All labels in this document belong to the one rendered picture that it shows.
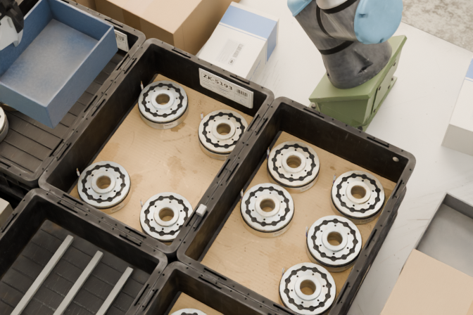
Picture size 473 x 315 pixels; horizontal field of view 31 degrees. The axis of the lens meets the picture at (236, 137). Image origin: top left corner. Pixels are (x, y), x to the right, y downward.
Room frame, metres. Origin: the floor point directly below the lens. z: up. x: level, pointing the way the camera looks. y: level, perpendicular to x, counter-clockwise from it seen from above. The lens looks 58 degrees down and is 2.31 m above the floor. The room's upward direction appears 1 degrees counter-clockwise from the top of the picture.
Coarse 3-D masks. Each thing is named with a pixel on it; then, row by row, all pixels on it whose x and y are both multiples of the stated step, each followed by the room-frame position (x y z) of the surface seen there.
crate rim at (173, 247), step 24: (144, 48) 1.07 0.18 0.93; (168, 48) 1.06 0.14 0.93; (120, 72) 1.00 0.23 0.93; (216, 72) 1.00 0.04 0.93; (72, 144) 0.84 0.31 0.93; (240, 144) 0.83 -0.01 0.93; (48, 168) 0.79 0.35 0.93; (48, 192) 0.74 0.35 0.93; (96, 216) 0.69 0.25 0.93; (192, 216) 0.69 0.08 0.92; (144, 240) 0.64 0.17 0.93
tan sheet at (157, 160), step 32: (192, 96) 1.01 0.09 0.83; (128, 128) 0.94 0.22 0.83; (192, 128) 0.93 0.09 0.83; (96, 160) 0.86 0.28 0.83; (128, 160) 0.86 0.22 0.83; (160, 160) 0.86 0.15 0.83; (192, 160) 0.86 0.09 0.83; (224, 160) 0.85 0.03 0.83; (160, 192) 0.79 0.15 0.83; (192, 192) 0.78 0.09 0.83; (128, 224) 0.72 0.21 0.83
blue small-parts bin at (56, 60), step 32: (32, 32) 0.98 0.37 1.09; (64, 32) 1.00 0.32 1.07; (96, 32) 0.97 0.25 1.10; (0, 64) 0.90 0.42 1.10; (32, 64) 0.92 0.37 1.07; (64, 64) 0.92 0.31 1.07; (96, 64) 0.90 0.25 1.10; (0, 96) 0.84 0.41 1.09; (32, 96) 0.85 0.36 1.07; (64, 96) 0.82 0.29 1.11
